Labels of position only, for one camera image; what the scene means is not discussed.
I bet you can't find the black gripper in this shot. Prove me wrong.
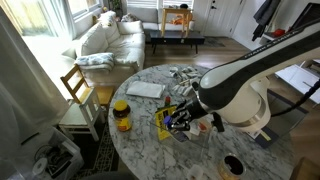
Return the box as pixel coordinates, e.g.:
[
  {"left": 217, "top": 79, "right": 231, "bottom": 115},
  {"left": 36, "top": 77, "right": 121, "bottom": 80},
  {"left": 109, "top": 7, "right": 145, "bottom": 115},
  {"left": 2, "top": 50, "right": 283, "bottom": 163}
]
[{"left": 168, "top": 97, "right": 210, "bottom": 132}]

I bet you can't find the brown cardboard box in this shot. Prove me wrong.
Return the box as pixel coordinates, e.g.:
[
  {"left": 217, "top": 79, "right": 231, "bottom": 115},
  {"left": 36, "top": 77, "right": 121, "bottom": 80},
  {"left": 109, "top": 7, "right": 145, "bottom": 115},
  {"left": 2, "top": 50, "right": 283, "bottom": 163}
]
[{"left": 289, "top": 156, "right": 320, "bottom": 180}]

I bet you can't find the yellow printed packet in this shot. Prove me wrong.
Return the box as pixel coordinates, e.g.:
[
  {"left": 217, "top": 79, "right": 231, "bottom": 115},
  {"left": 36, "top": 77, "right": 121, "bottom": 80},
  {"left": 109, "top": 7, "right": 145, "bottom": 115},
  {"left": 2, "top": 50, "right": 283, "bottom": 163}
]
[{"left": 154, "top": 105, "right": 178, "bottom": 142}]

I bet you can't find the small white rectangular tube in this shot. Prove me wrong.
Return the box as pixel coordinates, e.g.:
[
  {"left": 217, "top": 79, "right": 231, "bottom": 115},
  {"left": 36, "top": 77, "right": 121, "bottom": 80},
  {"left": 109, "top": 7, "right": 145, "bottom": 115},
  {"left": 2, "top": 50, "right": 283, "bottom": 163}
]
[{"left": 189, "top": 127, "right": 202, "bottom": 137}]

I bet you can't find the wooden block with red disc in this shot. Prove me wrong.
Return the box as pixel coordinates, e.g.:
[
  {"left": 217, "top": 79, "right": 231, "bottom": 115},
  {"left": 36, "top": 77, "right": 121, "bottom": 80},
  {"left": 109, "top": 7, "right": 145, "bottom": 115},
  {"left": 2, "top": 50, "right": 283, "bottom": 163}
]
[{"left": 197, "top": 121, "right": 210, "bottom": 133}]

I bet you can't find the white folded cloth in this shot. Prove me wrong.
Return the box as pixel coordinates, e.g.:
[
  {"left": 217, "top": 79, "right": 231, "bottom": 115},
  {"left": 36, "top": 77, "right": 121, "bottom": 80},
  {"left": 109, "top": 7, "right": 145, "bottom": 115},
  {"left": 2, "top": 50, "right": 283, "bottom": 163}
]
[{"left": 125, "top": 80, "right": 166, "bottom": 100}]

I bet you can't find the brown jar with yellow lid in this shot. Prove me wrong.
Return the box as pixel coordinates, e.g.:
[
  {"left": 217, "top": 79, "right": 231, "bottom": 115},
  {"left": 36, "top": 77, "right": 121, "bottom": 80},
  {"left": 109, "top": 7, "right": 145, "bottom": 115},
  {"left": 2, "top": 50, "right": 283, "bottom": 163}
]
[{"left": 112, "top": 99, "right": 133, "bottom": 133}]

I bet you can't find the dark coffee table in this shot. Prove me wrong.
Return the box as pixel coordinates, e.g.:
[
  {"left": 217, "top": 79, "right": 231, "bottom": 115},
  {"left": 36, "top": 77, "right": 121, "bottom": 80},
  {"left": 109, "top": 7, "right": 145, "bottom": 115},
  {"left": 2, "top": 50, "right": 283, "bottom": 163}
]
[{"left": 148, "top": 29, "right": 206, "bottom": 55}]

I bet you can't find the dark patterned rug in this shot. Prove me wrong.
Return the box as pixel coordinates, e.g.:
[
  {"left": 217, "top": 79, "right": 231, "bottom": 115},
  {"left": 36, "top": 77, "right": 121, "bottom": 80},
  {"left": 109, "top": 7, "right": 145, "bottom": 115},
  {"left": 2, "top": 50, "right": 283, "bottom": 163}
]
[{"left": 69, "top": 122, "right": 120, "bottom": 180}]

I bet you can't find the orange toy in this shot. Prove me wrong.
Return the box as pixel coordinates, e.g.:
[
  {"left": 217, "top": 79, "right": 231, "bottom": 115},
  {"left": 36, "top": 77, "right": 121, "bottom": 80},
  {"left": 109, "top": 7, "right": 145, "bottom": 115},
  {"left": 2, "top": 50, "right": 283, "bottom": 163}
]
[{"left": 169, "top": 14, "right": 194, "bottom": 27}]

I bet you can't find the white sofa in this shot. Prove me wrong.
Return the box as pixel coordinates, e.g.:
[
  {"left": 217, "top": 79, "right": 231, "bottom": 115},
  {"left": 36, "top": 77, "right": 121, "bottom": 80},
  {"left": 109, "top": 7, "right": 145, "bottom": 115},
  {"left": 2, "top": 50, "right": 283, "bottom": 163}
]
[{"left": 61, "top": 9, "right": 147, "bottom": 85}]

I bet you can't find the white wooden chair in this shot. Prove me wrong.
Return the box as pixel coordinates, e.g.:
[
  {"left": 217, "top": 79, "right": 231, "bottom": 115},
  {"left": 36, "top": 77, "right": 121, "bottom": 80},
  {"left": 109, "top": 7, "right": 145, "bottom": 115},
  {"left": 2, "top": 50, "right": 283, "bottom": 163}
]
[{"left": 57, "top": 87, "right": 106, "bottom": 143}]

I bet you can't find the grey patterned blanket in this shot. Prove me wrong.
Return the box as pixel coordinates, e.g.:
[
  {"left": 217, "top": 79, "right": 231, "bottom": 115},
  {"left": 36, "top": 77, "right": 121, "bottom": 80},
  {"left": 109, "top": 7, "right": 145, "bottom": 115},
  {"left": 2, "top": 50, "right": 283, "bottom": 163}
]
[{"left": 73, "top": 51, "right": 116, "bottom": 72}]

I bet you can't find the tall wooden side table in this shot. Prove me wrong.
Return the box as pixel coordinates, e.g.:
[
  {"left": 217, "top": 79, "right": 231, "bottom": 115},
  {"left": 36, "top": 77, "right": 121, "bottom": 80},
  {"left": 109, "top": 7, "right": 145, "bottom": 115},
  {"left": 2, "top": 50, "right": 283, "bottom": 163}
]
[{"left": 160, "top": 7, "right": 194, "bottom": 38}]

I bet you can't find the light grey sofa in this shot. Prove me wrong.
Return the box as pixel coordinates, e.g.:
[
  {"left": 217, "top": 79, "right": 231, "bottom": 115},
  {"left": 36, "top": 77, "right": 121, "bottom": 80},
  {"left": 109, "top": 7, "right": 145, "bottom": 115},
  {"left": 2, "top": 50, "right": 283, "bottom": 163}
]
[{"left": 125, "top": 6, "right": 195, "bottom": 33}]

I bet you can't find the white door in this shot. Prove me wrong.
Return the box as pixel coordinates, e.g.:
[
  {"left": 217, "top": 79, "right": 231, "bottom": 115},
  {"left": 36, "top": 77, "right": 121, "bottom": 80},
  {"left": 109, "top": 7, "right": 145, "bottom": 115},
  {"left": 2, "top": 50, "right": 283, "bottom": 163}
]
[{"left": 202, "top": 0, "right": 247, "bottom": 38}]

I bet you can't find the natural wooden chair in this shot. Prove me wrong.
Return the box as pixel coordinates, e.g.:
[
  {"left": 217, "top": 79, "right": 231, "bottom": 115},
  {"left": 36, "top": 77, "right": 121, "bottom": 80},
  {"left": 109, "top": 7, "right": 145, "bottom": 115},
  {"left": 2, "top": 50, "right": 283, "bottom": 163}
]
[{"left": 59, "top": 63, "right": 116, "bottom": 108}]

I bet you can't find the floral patterned pillow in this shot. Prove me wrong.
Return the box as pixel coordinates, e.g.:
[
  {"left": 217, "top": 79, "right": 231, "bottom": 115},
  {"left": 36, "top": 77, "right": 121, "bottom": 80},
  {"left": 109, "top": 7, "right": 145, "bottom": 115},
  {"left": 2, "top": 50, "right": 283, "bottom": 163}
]
[{"left": 97, "top": 10, "right": 118, "bottom": 28}]

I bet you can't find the white low cabinet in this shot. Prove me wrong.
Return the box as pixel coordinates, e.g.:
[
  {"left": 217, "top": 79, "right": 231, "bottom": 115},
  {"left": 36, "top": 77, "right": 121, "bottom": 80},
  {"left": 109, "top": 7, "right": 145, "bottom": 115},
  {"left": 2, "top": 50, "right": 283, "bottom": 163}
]
[{"left": 274, "top": 59, "right": 320, "bottom": 95}]

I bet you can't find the potted plant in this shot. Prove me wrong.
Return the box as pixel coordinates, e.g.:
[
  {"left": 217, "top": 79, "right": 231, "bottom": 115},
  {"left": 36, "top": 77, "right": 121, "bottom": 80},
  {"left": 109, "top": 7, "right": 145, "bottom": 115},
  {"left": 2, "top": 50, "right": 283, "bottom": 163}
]
[{"left": 107, "top": 0, "right": 125, "bottom": 18}]

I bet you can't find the small red object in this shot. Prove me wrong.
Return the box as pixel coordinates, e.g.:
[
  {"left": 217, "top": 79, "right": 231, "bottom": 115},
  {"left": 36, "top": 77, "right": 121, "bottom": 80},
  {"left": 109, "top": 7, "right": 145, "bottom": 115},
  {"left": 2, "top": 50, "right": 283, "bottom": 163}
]
[{"left": 272, "top": 28, "right": 287, "bottom": 38}]

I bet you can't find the dark hanging coat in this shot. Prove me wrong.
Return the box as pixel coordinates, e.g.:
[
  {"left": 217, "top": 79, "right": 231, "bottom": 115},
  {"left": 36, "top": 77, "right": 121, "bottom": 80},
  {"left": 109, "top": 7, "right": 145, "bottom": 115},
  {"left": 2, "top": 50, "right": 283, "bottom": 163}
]
[{"left": 252, "top": 0, "right": 282, "bottom": 42}]

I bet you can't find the clear plastic floor bin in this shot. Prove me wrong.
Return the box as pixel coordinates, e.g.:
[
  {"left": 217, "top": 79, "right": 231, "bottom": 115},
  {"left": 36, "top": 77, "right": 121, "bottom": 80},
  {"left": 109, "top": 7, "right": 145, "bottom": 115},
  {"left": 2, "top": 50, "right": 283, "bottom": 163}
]
[{"left": 5, "top": 126, "right": 85, "bottom": 180}]

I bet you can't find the sheer white curtain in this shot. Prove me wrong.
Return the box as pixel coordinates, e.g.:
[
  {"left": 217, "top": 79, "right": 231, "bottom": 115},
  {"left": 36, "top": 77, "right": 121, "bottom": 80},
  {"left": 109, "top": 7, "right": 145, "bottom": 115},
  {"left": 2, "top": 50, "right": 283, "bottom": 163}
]
[{"left": 0, "top": 5, "right": 72, "bottom": 169}]

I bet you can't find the black flat screen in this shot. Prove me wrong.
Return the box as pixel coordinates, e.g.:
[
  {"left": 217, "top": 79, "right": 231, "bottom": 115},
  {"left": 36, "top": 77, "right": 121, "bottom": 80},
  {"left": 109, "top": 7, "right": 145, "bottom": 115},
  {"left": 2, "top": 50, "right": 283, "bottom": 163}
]
[{"left": 290, "top": 1, "right": 320, "bottom": 31}]

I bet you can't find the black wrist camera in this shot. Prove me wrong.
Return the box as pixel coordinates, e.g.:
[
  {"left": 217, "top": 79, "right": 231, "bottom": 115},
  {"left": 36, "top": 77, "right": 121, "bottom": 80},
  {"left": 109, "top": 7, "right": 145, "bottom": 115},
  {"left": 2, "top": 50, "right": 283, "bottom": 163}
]
[{"left": 211, "top": 111, "right": 226, "bottom": 133}]

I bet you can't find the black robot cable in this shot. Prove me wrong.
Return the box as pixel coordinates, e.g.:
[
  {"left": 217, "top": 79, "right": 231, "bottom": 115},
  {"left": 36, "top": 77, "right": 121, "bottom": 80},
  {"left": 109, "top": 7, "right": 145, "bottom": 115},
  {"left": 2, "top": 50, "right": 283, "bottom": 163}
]
[{"left": 269, "top": 87, "right": 320, "bottom": 118}]

